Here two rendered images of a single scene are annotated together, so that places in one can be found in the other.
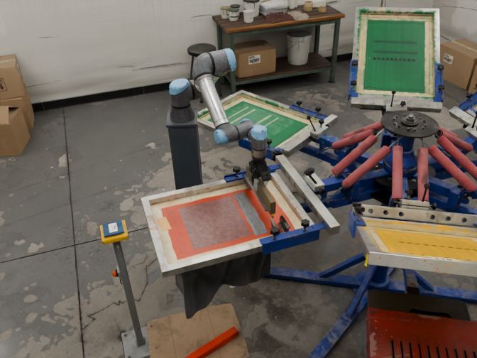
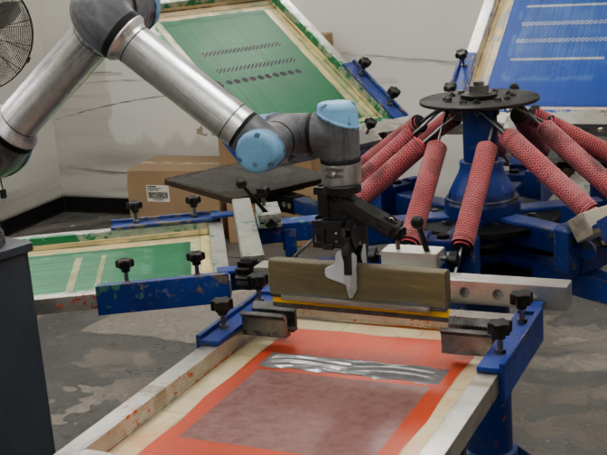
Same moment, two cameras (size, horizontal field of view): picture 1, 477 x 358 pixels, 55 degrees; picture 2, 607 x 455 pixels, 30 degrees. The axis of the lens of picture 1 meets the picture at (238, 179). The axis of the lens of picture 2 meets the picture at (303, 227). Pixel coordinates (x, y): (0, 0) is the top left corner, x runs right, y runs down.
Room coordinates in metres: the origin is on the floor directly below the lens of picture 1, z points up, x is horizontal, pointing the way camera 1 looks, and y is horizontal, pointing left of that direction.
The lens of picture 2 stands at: (0.59, 1.43, 1.77)
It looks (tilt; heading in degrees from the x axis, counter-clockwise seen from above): 15 degrees down; 313
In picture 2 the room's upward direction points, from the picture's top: 4 degrees counter-clockwise
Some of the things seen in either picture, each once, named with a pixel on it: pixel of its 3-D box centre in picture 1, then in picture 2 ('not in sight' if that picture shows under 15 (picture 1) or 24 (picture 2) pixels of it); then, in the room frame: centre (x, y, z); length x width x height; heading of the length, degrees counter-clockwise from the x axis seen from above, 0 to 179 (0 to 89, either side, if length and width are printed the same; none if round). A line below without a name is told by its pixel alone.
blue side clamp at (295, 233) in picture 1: (289, 239); (511, 350); (1.66, -0.24, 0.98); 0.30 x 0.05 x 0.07; 108
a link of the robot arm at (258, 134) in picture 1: (258, 137); (337, 132); (1.93, -0.10, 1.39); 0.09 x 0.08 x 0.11; 26
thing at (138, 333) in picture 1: (128, 292); not in sight; (1.79, 0.65, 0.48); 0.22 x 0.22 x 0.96; 18
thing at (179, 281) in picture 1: (175, 262); not in sight; (1.76, 0.35, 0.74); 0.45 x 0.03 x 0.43; 18
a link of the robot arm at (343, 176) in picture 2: (258, 151); (340, 174); (1.93, -0.10, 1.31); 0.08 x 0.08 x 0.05
